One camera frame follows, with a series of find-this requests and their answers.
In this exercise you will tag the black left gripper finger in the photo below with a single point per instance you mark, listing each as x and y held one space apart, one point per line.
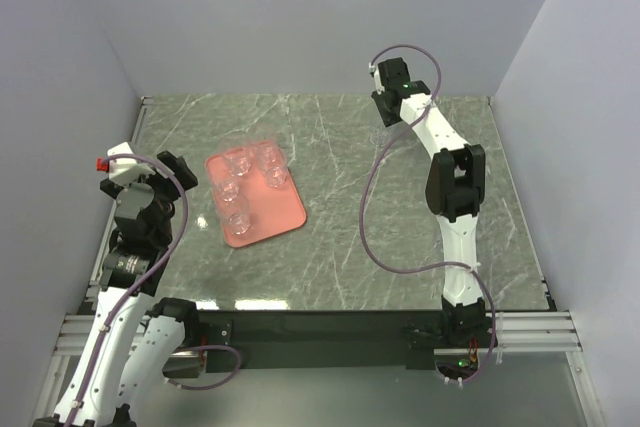
180 169
110 188

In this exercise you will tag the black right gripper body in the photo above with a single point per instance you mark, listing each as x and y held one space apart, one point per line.
387 116

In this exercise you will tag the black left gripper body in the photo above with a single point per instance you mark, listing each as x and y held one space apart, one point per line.
166 193

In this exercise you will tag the clear glass table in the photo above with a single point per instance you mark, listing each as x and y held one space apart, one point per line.
276 173

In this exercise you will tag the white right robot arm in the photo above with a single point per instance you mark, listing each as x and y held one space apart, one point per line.
455 191

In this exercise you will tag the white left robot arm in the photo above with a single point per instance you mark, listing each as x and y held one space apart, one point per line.
132 335

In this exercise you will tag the pink plastic tray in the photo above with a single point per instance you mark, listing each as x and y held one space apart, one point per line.
273 211

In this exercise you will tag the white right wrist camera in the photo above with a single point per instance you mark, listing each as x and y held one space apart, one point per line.
375 74

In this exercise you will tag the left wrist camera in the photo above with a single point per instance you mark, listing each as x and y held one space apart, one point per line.
123 171

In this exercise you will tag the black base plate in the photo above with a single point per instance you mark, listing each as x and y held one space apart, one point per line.
283 339

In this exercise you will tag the aluminium mounting rail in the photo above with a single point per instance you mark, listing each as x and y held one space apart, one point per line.
530 331

